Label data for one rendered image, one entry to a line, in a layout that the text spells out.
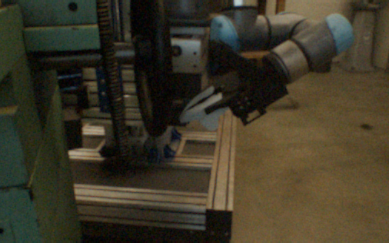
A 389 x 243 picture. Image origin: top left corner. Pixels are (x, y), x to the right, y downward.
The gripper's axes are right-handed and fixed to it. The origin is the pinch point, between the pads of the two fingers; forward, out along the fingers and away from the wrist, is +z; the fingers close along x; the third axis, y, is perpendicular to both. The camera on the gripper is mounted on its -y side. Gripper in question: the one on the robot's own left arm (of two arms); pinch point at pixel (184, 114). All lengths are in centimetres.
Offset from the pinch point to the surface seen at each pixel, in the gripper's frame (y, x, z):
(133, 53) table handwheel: -15.2, -0.9, 1.8
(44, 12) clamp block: -27.9, -7.2, 8.5
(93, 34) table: -22.7, -9.3, 4.5
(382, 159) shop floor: 129, 71, -80
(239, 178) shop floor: 88, 74, -6
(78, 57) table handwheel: -19.3, -1.1, 9.5
